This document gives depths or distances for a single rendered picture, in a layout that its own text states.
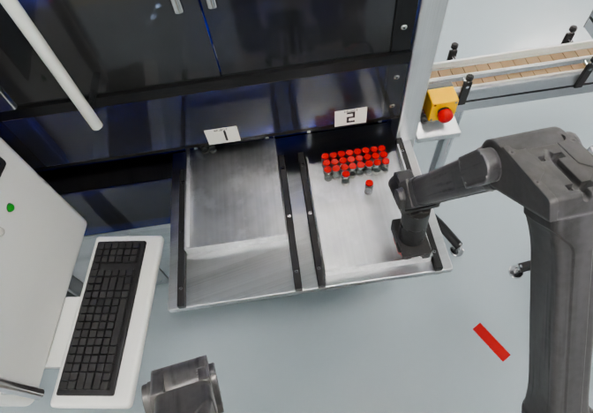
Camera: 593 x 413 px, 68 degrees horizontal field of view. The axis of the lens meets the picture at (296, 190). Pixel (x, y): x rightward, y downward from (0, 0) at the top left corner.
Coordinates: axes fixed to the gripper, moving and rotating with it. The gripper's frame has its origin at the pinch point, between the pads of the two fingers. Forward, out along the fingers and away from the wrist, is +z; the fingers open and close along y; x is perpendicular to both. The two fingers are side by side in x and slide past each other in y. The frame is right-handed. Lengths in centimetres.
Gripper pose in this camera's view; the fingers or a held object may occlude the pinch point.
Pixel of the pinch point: (407, 256)
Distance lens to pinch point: 110.8
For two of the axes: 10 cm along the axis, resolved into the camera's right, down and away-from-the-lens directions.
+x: -9.9, 1.5, -0.1
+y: -1.2, -7.6, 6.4
